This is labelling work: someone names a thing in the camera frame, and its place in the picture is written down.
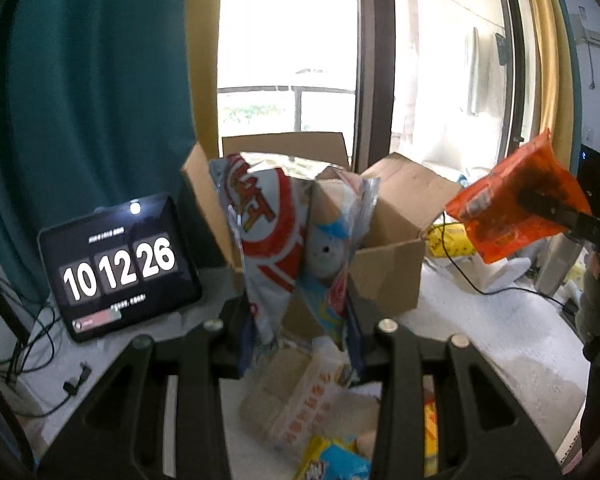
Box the wide teal curtain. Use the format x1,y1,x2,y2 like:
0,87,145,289
0,0,201,311

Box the yellow blue snack packet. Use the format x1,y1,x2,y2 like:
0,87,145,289
294,435,373,480

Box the black balcony railing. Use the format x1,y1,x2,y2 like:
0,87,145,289
217,85,356,133

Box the yellow round object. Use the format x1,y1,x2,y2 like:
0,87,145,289
426,222,476,261

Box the person's right forearm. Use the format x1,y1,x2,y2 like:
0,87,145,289
575,252,600,348

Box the narrow teal curtain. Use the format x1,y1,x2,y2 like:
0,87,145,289
547,0,583,176

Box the beige snack packet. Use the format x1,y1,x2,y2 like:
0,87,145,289
240,345,381,456

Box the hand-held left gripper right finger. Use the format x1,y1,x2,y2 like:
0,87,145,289
347,301,563,480

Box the wide yellow curtain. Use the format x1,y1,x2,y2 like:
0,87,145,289
520,0,576,171

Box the hanging pale blue towel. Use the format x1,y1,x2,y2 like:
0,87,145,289
465,27,481,116

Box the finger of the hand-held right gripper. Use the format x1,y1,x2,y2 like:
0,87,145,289
516,187,600,243

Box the black tablet cables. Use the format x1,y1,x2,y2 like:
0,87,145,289
0,275,93,418

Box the narrow yellow curtain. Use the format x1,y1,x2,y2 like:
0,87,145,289
185,0,226,161

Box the cardboard box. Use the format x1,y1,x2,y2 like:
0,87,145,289
180,131,463,346

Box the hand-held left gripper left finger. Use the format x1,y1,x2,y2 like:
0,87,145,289
35,295,253,480

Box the black tablet with clock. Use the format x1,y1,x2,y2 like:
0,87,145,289
36,193,203,343

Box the white red chip bag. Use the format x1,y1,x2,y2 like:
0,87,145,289
209,152,313,346

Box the black computer case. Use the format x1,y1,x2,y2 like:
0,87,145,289
578,144,600,186

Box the long black cable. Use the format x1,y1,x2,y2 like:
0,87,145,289
437,210,576,316

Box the dark window frame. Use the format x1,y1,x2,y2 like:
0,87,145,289
352,0,396,171

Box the yellow red snack packet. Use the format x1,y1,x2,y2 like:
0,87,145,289
424,395,439,478

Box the white fleece table cover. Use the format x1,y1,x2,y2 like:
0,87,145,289
30,255,596,480

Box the orange snack packet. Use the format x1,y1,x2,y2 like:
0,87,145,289
445,129,593,265

